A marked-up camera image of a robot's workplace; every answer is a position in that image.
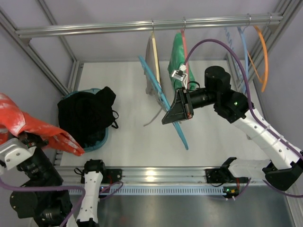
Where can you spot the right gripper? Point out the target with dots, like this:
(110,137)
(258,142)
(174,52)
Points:
(187,104)

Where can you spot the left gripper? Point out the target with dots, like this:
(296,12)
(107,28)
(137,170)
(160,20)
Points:
(26,137)

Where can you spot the red white patterned trousers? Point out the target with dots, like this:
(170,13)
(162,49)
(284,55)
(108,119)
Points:
(14,121)

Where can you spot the teal blue hanger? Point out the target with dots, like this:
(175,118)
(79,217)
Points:
(158,92)

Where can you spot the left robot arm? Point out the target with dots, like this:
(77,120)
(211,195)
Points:
(44,197)

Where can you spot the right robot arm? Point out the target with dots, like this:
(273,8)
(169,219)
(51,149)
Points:
(284,164)

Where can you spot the green patterned trousers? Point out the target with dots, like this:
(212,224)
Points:
(177,58)

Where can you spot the brown grey trousers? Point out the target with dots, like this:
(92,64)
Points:
(150,60)

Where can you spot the beige wooden hanger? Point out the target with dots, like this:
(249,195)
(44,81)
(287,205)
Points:
(155,54)

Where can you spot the pink hanger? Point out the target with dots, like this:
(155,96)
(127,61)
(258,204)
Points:
(184,38)

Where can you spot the orange hanger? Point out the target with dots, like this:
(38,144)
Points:
(263,80)

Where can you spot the light blue spiral hanger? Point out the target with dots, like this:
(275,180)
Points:
(230,44)

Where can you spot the black clothes pile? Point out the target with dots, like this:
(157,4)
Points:
(84,114)

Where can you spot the teal laundry basket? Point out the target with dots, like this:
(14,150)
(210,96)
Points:
(101,137)

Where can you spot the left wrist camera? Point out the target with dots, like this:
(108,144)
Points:
(14,152)

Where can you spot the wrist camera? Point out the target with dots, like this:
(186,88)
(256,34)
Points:
(181,75)
(14,152)

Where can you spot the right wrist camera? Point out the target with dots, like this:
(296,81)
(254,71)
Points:
(181,75)

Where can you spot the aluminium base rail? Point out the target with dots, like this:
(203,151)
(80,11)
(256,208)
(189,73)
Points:
(144,175)

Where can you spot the left aluminium frame post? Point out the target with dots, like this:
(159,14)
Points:
(52,55)

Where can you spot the light blue cable duct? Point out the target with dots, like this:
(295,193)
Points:
(171,190)

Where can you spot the aluminium hanging rail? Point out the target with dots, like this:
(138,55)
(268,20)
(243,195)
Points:
(149,25)

